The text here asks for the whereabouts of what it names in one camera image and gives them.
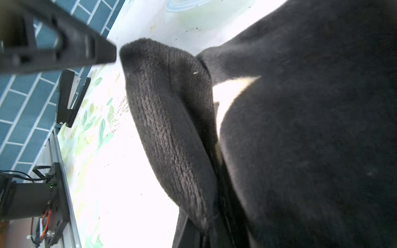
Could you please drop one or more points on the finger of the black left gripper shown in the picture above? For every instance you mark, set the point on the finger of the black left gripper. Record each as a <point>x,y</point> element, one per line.
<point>65,86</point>
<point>72,113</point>

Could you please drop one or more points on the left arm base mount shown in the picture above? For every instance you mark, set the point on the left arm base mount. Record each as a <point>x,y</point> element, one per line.
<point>23,196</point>

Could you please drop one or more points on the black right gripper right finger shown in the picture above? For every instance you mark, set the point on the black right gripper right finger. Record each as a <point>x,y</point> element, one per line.
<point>187,235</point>

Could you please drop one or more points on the black pillowcase with cream flowers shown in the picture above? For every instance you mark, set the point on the black pillowcase with cream flowers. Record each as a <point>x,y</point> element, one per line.
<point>283,137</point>

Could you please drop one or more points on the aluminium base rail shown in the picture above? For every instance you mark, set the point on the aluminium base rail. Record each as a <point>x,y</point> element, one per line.
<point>62,231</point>

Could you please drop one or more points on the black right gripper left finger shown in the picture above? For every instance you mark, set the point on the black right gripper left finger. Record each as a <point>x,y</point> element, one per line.
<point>39,36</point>

